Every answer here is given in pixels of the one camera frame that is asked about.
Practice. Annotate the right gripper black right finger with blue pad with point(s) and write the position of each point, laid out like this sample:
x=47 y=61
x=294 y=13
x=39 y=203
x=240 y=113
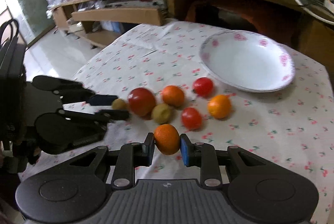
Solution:
x=207 y=158

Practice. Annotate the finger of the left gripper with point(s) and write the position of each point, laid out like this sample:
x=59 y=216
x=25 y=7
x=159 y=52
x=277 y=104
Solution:
x=109 y=116
x=101 y=100

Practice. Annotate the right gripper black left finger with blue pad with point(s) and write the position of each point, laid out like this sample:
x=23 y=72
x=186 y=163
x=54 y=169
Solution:
x=129 y=157

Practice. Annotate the green kiwi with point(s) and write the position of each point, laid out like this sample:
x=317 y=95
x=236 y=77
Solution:
x=119 y=104
x=161 y=113

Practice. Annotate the small orange tangerine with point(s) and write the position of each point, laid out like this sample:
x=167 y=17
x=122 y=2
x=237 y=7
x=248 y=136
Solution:
x=167 y=139

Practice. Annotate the small red tomato front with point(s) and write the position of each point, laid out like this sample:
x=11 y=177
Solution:
x=191 y=118

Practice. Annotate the small red tomato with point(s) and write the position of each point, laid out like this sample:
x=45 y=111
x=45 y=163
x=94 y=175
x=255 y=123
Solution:
x=203 y=87
x=191 y=118

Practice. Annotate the large red tomato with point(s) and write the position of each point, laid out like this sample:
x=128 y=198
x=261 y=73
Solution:
x=141 y=101

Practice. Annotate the small red tomato back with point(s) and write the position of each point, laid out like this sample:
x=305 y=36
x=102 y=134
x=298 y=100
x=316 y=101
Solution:
x=203 y=87

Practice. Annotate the cherry print white tablecloth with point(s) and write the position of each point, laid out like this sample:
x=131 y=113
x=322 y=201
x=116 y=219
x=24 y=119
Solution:
x=292 y=128

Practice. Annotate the wooden tv cabinet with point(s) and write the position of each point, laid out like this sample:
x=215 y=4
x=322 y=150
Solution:
x=300 y=24

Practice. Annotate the white floral ceramic plate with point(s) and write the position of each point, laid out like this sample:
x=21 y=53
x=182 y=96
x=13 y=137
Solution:
x=248 y=61

